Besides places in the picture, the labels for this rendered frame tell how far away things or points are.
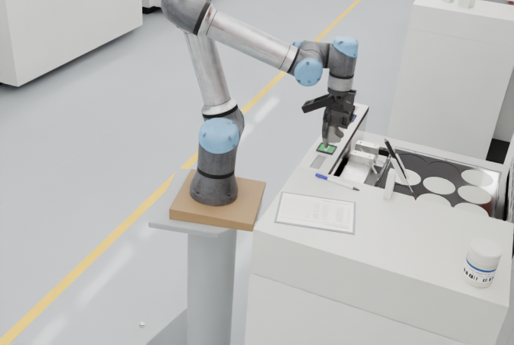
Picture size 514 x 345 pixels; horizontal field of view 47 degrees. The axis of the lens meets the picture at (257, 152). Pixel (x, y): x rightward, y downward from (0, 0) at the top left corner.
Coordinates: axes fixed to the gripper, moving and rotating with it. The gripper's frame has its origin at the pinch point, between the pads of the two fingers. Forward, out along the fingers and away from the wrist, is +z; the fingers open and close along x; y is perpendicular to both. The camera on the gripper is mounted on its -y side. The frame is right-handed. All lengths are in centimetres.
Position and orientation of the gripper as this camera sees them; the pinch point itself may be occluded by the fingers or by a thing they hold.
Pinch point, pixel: (324, 143)
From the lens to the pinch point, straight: 193.0
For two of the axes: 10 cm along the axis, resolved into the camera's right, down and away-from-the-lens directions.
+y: 9.2, 2.4, -3.0
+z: -0.7, 8.6, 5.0
